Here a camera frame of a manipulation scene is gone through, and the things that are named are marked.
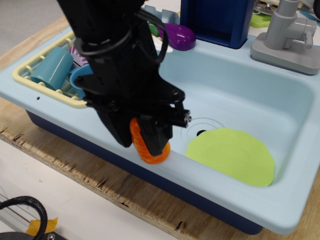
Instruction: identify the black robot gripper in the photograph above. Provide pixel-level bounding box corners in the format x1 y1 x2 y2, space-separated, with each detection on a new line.
74 34 191 157

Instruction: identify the orange toy carrot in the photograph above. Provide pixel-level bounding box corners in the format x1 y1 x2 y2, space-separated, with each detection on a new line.
129 117 171 165

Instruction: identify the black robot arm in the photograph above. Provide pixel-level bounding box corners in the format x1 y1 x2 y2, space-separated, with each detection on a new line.
59 0 191 161

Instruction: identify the lime green plate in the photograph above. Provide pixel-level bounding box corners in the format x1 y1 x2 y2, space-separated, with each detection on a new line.
186 128 275 187

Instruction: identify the blue plastic cup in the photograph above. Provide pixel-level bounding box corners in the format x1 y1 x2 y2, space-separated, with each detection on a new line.
69 64 93 100

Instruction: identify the cream dish rack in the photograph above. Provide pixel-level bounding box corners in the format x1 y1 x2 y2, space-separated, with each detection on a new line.
12 31 87 109

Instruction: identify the purple white striped ball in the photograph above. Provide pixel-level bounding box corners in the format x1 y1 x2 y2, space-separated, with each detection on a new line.
68 45 88 68

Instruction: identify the light blue toy sink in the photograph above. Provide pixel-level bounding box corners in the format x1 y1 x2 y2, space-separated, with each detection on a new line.
0 14 320 236

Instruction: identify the purple toy eggplant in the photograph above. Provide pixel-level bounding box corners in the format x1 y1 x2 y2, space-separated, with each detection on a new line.
148 22 196 53

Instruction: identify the teal plastic cup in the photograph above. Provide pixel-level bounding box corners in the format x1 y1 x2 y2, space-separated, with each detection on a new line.
30 47 74 91

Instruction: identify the dark blue box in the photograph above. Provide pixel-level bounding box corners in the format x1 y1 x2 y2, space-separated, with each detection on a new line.
180 0 255 49

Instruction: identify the orange tape piece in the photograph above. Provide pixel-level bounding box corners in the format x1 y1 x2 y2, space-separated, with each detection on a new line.
25 216 59 236

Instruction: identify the green bowl in background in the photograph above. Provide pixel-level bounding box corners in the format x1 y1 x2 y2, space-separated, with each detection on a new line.
250 13 272 29

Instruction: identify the grey toy faucet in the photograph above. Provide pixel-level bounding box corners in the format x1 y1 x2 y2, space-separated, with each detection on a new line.
250 0 320 75

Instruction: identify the black braided cable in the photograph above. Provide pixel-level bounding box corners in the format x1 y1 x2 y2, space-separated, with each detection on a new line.
0 195 49 240

